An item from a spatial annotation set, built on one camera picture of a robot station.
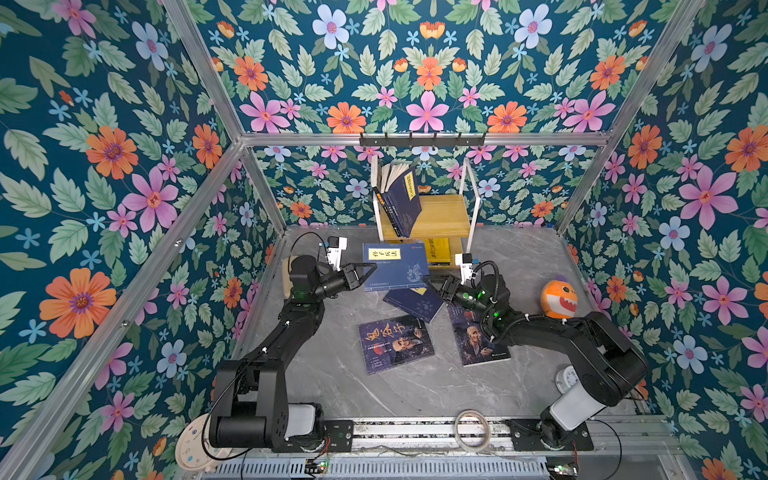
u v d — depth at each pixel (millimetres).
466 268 784
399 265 804
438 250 1041
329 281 706
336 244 735
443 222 1002
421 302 975
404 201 866
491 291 654
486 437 738
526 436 731
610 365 467
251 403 421
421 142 932
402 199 847
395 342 884
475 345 881
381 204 790
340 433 738
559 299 901
